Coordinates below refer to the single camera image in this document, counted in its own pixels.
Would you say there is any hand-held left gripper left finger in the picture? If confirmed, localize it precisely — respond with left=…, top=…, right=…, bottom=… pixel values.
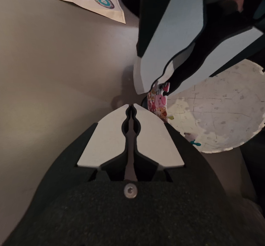
left=77, top=104, right=132, bottom=180

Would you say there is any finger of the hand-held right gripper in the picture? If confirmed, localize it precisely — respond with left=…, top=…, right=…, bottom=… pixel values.
left=168, top=27, right=264, bottom=95
left=133, top=0, right=204, bottom=95

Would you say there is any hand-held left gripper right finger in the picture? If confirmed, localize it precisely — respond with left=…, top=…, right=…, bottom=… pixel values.
left=133, top=104, right=185, bottom=181

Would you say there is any colourful puzzle ball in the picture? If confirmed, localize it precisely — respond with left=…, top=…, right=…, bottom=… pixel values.
left=147, top=60, right=265, bottom=153

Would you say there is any white puzzle leaflet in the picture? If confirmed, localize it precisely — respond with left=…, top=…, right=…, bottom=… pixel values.
left=10, top=0, right=126, bottom=24

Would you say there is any person's right hand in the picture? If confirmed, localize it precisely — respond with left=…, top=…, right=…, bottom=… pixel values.
left=230, top=0, right=250, bottom=13

